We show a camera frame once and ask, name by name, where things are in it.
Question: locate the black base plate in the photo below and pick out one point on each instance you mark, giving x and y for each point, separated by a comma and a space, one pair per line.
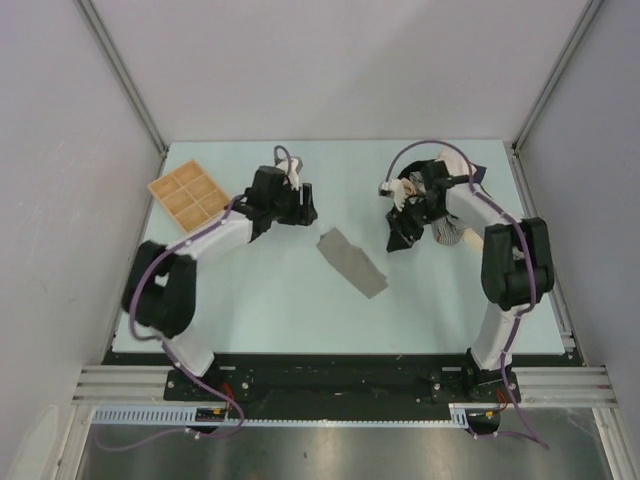
437, 379

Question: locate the dark olive garment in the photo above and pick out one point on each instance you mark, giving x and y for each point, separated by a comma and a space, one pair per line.
487, 192

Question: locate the beige rolled garment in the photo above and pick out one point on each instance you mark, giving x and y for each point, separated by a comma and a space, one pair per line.
409, 188

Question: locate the grey underwear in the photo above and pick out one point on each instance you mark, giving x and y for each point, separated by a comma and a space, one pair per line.
352, 263

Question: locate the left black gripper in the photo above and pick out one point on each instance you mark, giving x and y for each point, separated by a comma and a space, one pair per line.
302, 214

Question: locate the cream beige garment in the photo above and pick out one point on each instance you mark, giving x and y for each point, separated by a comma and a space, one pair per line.
473, 240

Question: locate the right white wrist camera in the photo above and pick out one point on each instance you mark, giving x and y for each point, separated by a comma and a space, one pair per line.
393, 190

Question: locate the white slotted cable duct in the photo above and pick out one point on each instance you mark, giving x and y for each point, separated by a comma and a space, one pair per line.
175, 416

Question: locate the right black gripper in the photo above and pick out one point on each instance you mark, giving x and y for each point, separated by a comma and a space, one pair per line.
401, 229

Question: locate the pink white garment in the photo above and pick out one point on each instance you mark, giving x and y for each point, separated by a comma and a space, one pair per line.
457, 165

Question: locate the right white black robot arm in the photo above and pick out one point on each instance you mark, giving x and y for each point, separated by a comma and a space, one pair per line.
516, 261

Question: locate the navy blue garment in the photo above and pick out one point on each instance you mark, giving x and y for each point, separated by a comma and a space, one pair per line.
479, 173

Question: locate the black garment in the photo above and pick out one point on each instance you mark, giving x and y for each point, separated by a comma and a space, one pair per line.
418, 171

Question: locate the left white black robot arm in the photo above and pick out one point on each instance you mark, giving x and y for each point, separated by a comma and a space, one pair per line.
160, 295

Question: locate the wooden compartment tray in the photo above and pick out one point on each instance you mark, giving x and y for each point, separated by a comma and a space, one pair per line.
189, 195

